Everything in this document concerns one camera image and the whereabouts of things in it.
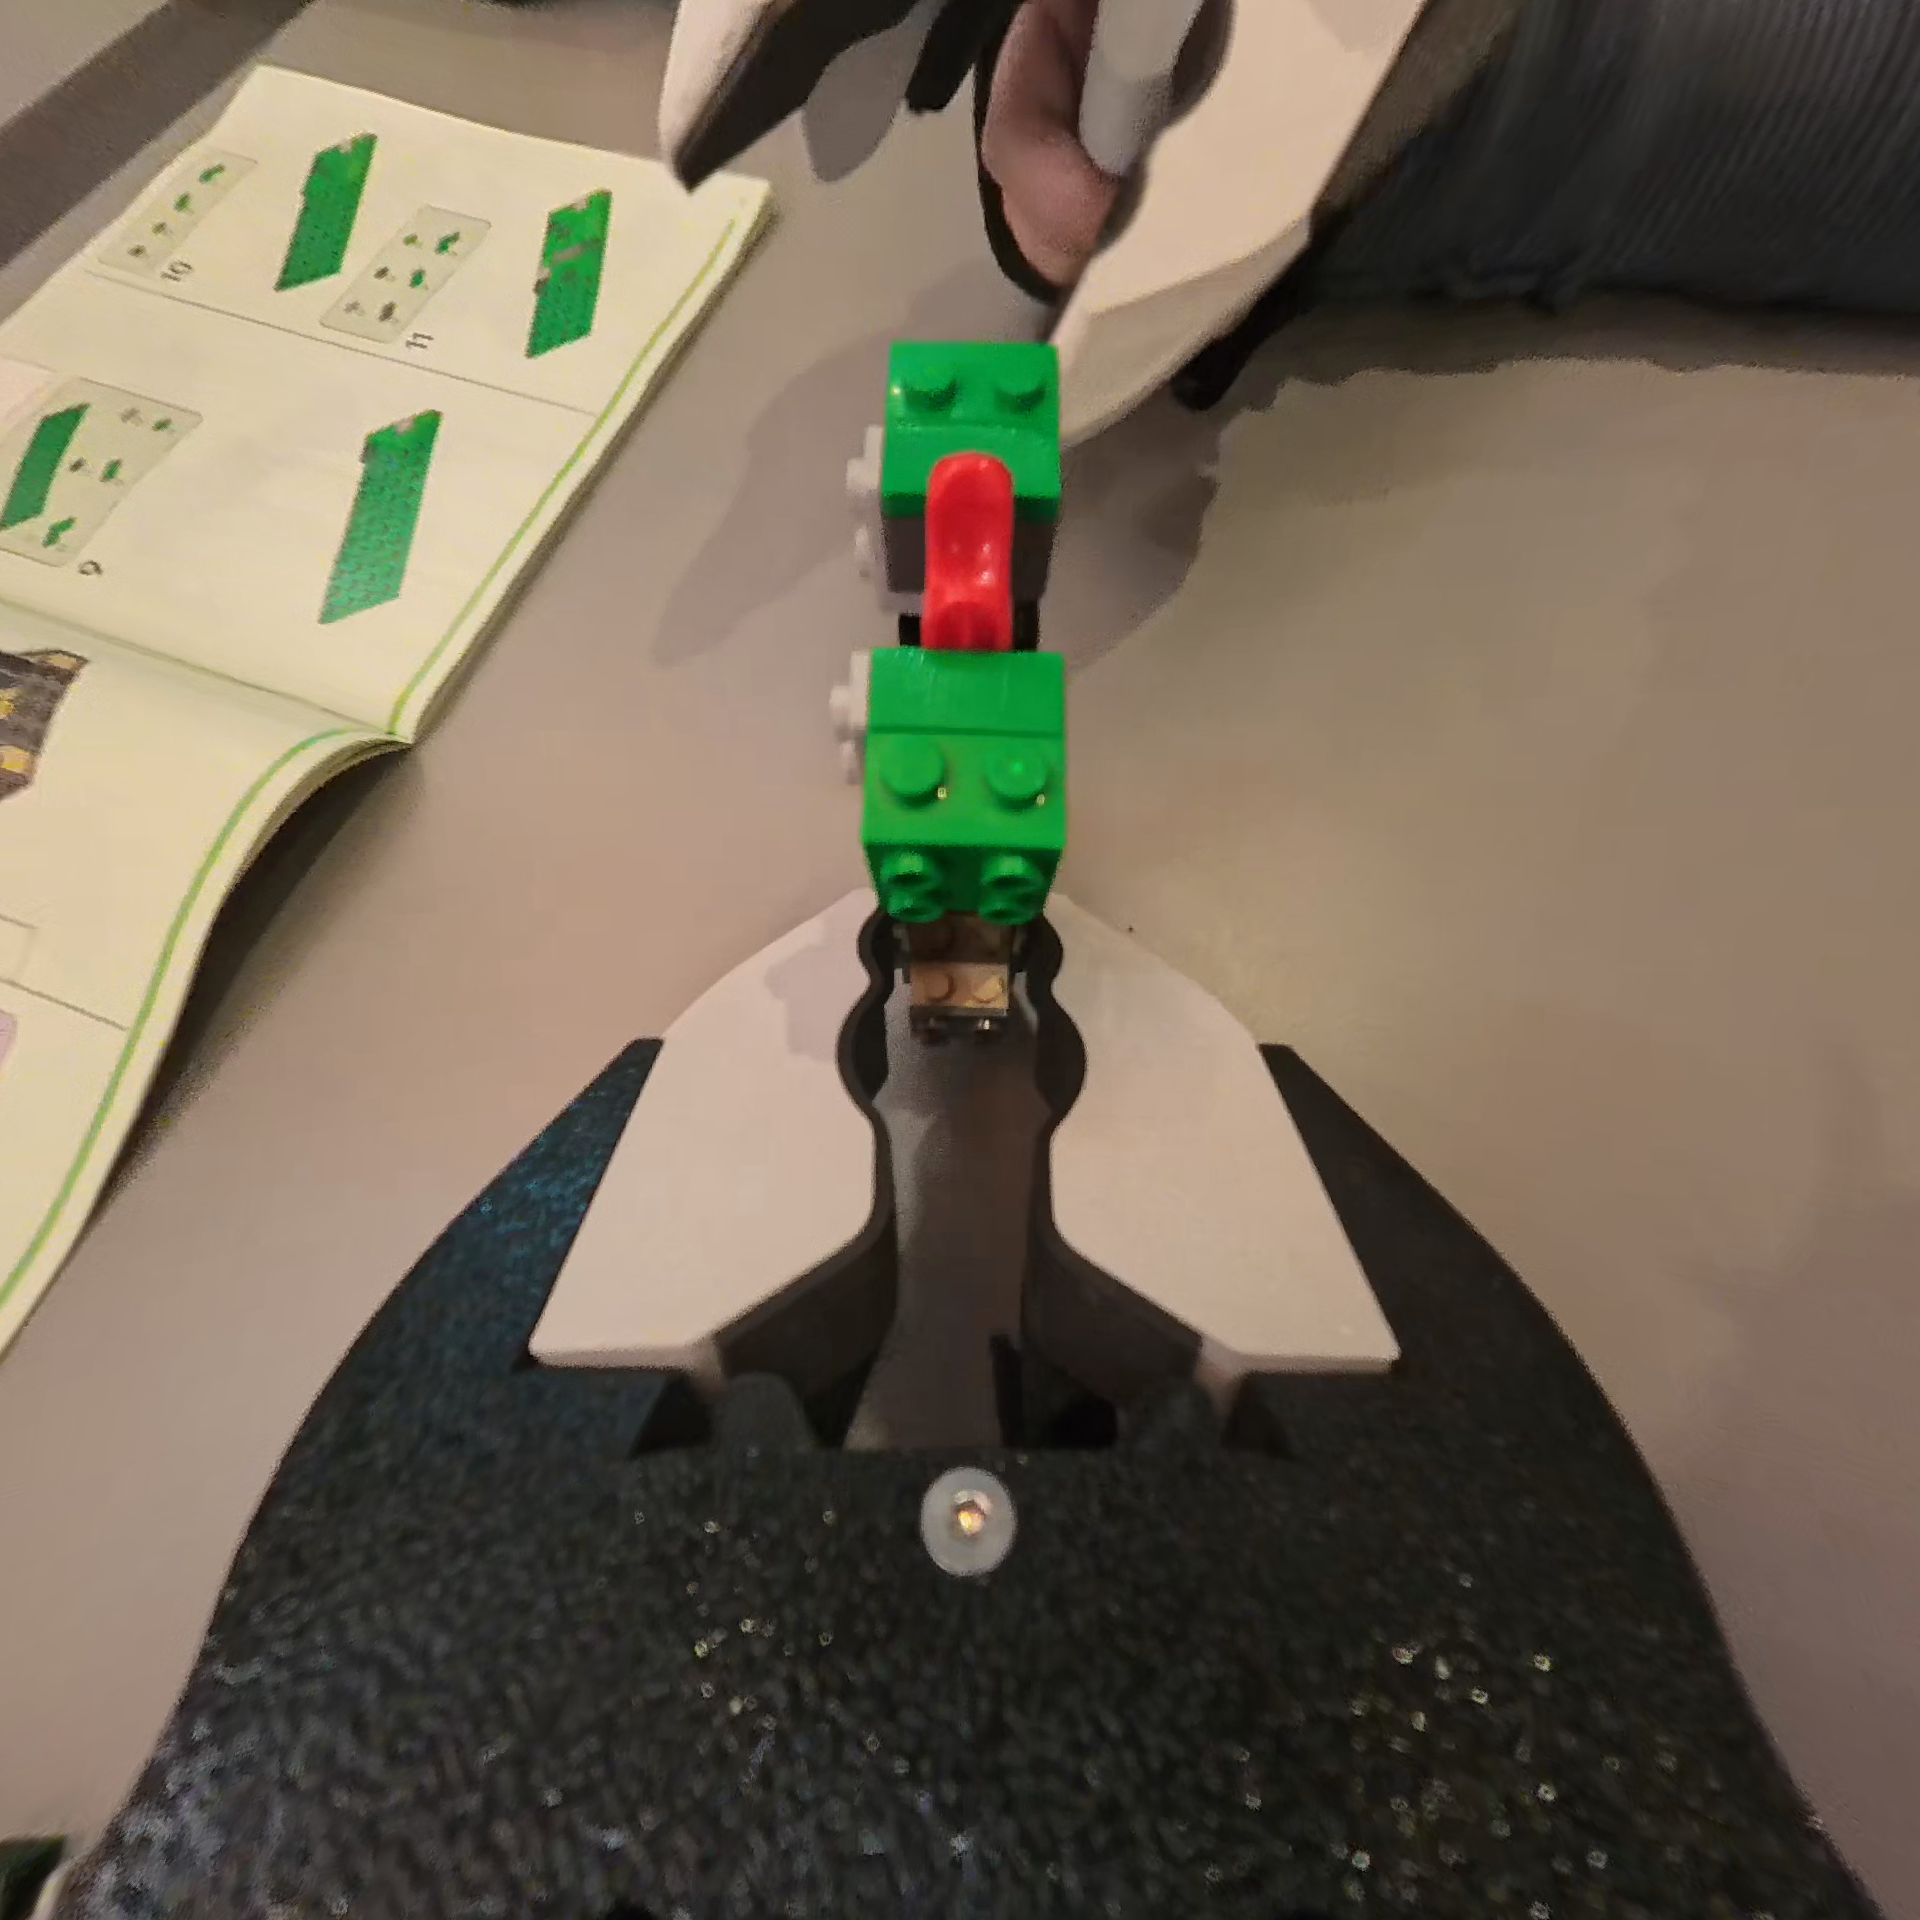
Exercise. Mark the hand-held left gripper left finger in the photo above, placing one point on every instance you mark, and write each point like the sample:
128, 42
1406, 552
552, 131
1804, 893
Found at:
721, 1168

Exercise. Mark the brick instruction booklet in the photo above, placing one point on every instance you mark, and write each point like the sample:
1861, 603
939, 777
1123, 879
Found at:
224, 449

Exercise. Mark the person's right hand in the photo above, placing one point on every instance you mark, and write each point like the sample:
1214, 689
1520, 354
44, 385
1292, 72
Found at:
1044, 149

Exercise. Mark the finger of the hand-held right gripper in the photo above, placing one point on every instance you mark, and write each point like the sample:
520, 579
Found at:
1274, 180
765, 58

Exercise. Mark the toy brick assembly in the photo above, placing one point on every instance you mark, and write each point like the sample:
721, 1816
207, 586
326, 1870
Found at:
961, 722

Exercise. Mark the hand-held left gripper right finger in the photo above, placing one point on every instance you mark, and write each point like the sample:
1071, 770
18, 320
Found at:
1215, 1185

